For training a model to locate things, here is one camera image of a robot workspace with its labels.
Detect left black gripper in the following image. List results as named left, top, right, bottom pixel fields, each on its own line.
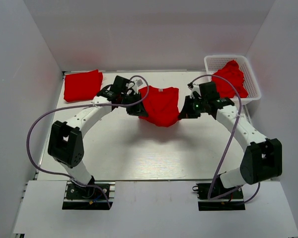
left=121, top=91, right=149, bottom=117

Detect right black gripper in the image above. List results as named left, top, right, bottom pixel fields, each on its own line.
left=179, top=95, right=208, bottom=119

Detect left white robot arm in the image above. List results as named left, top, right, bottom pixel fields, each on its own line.
left=48, top=75, right=149, bottom=198

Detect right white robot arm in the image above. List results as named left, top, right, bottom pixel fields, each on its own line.
left=178, top=82, right=282, bottom=198

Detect red t shirts in basket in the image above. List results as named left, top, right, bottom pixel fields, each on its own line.
left=212, top=60, right=248, bottom=98

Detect folded red t shirt stack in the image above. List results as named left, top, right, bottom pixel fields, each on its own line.
left=64, top=69, right=103, bottom=103

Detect white plastic basket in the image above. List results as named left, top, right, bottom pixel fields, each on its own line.
left=204, top=55, right=261, bottom=105

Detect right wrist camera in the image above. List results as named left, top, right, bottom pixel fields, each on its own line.
left=188, top=83, right=201, bottom=99

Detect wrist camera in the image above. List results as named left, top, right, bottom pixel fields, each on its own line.
left=188, top=83, right=201, bottom=99
left=128, top=79, right=143, bottom=94

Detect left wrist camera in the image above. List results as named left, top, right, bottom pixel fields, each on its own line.
left=128, top=79, right=143, bottom=94

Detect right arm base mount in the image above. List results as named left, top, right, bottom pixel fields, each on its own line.
left=192, top=182, right=245, bottom=211

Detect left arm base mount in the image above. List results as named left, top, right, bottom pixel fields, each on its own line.
left=62, top=182, right=115, bottom=211

